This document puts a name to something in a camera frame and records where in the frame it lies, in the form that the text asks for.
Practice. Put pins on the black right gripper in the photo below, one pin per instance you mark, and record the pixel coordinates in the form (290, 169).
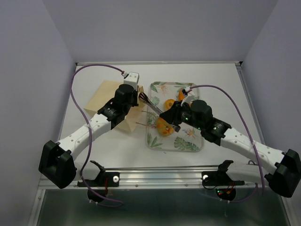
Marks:
(171, 115)

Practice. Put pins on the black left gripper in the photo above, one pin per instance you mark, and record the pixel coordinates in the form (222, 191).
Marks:
(135, 93)

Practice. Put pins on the twisted croissant bread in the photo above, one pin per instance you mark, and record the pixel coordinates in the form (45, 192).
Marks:
(163, 128)

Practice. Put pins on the beige paper bag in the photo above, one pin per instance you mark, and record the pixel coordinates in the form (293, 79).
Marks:
(103, 94)

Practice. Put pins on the ring doughnut bread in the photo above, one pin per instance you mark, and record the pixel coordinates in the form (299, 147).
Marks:
(168, 104)

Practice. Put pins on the metal kitchen tongs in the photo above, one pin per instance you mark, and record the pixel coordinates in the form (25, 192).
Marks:
(144, 99)

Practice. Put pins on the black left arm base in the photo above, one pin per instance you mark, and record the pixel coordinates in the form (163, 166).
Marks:
(98, 187)

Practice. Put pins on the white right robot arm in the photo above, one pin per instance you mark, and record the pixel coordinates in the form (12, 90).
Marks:
(280, 170)

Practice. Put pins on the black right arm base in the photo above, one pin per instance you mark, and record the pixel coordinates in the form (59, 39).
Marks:
(219, 180)

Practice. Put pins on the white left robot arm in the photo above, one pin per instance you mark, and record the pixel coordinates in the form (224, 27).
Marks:
(57, 159)

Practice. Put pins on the floral leaf print tray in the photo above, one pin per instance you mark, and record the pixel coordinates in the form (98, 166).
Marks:
(188, 139)

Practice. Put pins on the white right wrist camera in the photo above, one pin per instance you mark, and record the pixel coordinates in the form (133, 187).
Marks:
(188, 95)

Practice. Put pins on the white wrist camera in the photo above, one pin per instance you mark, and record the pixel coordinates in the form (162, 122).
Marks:
(188, 95)
(131, 79)

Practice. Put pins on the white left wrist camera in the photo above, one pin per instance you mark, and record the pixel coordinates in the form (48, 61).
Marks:
(131, 79)

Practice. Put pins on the aluminium front rail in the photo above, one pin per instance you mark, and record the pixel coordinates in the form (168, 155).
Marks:
(175, 177)

